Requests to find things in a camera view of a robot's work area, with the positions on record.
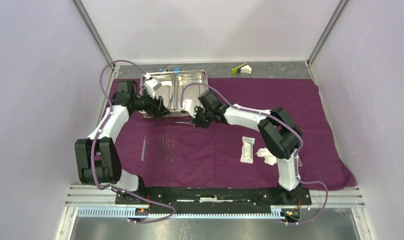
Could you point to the steel surgical instruments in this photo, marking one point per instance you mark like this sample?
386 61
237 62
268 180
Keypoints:
170 103

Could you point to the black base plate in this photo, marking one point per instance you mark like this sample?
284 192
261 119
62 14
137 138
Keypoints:
262 196

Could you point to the white gauze wad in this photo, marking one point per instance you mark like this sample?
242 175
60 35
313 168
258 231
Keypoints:
268 157

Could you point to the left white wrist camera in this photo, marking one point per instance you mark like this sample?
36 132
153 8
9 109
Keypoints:
151 84

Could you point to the green white toy block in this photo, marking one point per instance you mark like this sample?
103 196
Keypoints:
242 69

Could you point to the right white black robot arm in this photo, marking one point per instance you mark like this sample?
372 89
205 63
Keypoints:
281 136

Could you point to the steel forceps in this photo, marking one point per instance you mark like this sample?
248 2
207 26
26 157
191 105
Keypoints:
167 149
161 141

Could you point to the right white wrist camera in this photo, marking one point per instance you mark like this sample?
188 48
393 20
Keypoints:
188 105

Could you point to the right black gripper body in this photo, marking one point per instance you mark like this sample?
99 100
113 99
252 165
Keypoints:
203 117

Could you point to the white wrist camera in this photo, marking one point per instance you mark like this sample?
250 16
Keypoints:
151 84
188 105

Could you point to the black blue toy car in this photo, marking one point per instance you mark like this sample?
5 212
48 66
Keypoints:
162 70

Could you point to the steel surgical tray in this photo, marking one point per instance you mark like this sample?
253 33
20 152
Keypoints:
186 84

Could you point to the purple cloth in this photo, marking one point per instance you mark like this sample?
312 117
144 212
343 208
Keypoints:
210 157

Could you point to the white suture packet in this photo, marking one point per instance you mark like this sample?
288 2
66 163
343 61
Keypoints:
247 150

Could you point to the steel scalpel handle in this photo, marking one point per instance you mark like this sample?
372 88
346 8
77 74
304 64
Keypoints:
143 149

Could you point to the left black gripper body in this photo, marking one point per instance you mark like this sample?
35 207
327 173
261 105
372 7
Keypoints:
148 105

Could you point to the blue toothed cable rail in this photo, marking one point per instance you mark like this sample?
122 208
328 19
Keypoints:
131 212

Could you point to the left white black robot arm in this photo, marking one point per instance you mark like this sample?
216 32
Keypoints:
97 159

